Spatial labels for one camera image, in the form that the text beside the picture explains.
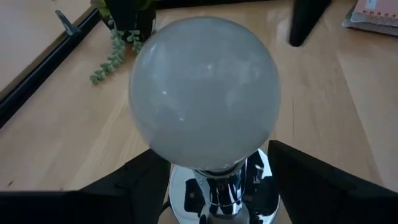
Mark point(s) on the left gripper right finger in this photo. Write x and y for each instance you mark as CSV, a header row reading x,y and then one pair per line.
x,y
326,196

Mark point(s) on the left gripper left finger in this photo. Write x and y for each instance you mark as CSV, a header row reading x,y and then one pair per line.
x,y
93,205

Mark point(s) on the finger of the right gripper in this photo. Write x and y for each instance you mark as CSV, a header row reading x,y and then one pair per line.
x,y
306,18

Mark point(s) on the chrome table lamp base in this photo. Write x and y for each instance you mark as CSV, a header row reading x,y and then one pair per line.
x,y
217,193

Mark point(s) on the frosted round globe lightbulb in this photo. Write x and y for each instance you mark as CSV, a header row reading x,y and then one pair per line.
x,y
205,93

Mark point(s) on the potted succulent plant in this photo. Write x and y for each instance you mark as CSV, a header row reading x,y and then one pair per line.
x,y
118,53

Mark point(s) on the light wooden desk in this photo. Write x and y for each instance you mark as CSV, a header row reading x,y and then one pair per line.
x,y
31,31

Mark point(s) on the black aluminium table frame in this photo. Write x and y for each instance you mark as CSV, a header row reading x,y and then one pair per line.
x,y
46,67

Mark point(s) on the black frame clamp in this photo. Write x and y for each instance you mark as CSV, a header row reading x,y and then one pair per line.
x,y
66,21

